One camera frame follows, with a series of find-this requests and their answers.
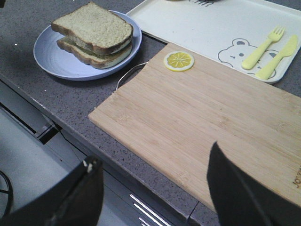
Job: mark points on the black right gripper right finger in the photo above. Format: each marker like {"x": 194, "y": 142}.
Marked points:
{"x": 240, "y": 200}

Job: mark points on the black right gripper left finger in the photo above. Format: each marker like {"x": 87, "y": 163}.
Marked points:
{"x": 76, "y": 200}

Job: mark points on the light blue round plate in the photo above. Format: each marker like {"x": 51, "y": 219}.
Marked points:
{"x": 62, "y": 64}

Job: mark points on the bread slice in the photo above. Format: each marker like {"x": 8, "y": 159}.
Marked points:
{"x": 85, "y": 56}
{"x": 95, "y": 29}

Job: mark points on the fried egg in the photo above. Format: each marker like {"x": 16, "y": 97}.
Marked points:
{"x": 114, "y": 59}

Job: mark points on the white bear tray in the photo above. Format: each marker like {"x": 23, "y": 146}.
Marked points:
{"x": 227, "y": 31}

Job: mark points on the wooden cutting board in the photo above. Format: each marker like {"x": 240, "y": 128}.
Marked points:
{"x": 171, "y": 120}

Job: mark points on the yellow plastic knife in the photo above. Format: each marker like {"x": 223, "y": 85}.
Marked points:
{"x": 286, "y": 51}

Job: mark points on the yellow lemon slice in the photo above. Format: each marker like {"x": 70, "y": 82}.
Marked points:
{"x": 178, "y": 61}

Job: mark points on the yellow plastic fork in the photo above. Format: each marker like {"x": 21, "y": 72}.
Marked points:
{"x": 274, "y": 36}

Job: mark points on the metal board handle loop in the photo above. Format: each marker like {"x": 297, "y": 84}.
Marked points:
{"x": 129, "y": 73}

